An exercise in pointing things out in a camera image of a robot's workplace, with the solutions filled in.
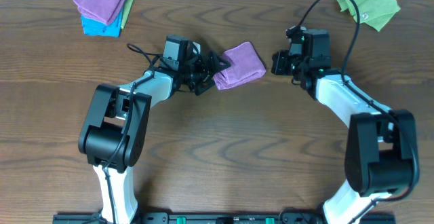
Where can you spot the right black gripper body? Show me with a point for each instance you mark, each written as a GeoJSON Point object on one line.
{"type": "Point", "coordinates": [281, 63]}

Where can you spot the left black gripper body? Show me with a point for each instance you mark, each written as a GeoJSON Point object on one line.
{"type": "Point", "coordinates": [209, 72]}

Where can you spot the purple microfiber cloth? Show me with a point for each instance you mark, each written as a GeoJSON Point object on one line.
{"type": "Point", "coordinates": [245, 66]}

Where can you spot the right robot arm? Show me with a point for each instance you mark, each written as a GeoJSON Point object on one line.
{"type": "Point", "coordinates": [381, 157]}

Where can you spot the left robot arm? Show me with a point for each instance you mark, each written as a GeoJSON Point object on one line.
{"type": "Point", "coordinates": [113, 133]}

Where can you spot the crumpled green cloth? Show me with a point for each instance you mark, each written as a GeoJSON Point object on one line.
{"type": "Point", "coordinates": [377, 13]}

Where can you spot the folded green cloth in stack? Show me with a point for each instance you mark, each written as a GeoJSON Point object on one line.
{"type": "Point", "coordinates": [126, 11]}

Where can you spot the folded blue cloth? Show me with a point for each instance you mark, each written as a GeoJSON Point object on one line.
{"type": "Point", "coordinates": [95, 28]}

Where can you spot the folded purple cloth on stack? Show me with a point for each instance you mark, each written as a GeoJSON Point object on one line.
{"type": "Point", "coordinates": [101, 0]}

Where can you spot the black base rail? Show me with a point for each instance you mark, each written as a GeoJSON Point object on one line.
{"type": "Point", "coordinates": [165, 218]}

